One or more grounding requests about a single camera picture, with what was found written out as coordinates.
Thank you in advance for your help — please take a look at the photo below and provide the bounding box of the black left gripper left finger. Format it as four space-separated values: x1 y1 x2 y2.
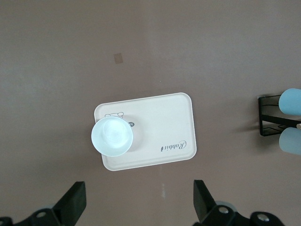
20 180 87 226

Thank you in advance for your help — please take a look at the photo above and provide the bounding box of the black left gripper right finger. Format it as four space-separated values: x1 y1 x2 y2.
193 179 250 226

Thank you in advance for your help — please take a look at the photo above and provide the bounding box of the light blue plastic cup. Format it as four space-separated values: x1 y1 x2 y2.
278 88 301 117

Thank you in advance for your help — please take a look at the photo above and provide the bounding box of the white bowl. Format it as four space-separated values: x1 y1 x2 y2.
91 117 135 158

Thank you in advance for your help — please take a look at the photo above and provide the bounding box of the beige rabbit print tray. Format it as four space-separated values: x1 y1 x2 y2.
93 92 198 172

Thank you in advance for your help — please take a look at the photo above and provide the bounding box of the grey plastic cup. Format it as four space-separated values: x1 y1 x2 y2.
278 126 301 156

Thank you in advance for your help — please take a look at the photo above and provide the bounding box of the black wire cup rack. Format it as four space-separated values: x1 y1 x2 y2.
257 94 301 137

